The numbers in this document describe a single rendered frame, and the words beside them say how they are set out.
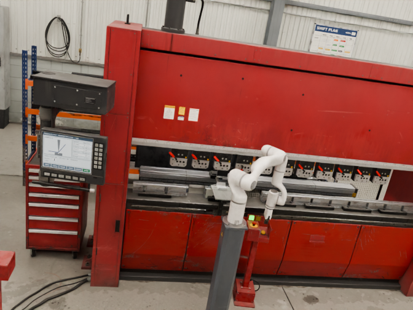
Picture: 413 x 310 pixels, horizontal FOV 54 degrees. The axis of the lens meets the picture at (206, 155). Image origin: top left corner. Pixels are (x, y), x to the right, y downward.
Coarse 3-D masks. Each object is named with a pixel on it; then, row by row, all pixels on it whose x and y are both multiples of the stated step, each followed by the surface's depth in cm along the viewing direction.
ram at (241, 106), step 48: (144, 96) 333; (192, 96) 338; (240, 96) 344; (288, 96) 350; (336, 96) 356; (384, 96) 362; (144, 144) 348; (240, 144) 360; (288, 144) 366; (336, 144) 373; (384, 144) 380
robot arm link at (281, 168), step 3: (264, 147) 324; (267, 147) 323; (270, 147) 322; (261, 150) 326; (264, 150) 323; (267, 150) 322; (264, 153) 324; (267, 153) 321; (285, 162) 332; (276, 165) 336; (279, 165) 333; (282, 165) 333; (285, 165) 334; (276, 168) 336; (279, 168) 334; (282, 168) 334; (285, 168) 336; (279, 171) 334; (282, 171) 335
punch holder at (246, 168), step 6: (240, 156) 364; (246, 156) 365; (252, 156) 366; (234, 162) 374; (240, 162) 366; (246, 162) 367; (252, 162) 368; (234, 168) 372; (240, 168) 368; (246, 168) 369
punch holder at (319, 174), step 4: (316, 164) 385; (320, 164) 378; (324, 164) 379; (328, 164) 379; (332, 164) 380; (316, 168) 384; (324, 168) 380; (328, 168) 381; (332, 168) 381; (316, 172) 384; (320, 172) 381; (328, 172) 382; (316, 176) 382; (320, 176) 382; (324, 176) 383; (328, 176) 384
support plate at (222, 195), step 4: (212, 188) 368; (216, 188) 369; (228, 188) 373; (216, 192) 362; (220, 192) 363; (224, 192) 365; (228, 192) 366; (216, 196) 354; (220, 196) 355; (224, 196) 356; (228, 196) 357; (224, 200) 351; (228, 200) 351
